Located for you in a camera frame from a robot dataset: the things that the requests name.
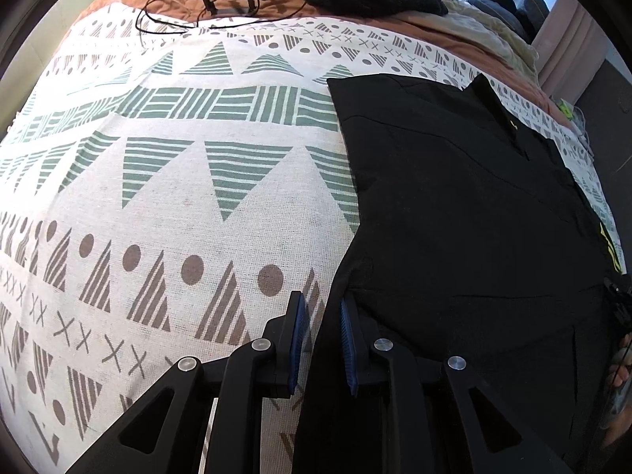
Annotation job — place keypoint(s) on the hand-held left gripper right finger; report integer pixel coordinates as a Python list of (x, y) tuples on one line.
[(348, 348)]

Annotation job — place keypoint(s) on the dark grey clothes pile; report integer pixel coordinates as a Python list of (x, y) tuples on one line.
[(493, 5)]

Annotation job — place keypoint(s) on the black shirt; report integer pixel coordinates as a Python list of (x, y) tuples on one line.
[(444, 207)]

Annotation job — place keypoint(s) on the person's right hand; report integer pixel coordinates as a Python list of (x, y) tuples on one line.
[(623, 355)]

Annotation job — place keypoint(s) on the yellow green small object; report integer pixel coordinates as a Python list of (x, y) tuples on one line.
[(565, 108)]

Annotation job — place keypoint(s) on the beige crumpled cloth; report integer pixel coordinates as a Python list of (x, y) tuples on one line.
[(498, 29)]

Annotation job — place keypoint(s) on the pink curtain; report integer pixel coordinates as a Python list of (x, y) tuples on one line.
[(568, 44)]

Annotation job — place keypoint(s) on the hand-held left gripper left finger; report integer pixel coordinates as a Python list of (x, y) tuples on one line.
[(296, 343)]

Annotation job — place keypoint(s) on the patterned white blanket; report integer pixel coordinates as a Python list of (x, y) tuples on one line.
[(148, 207)]

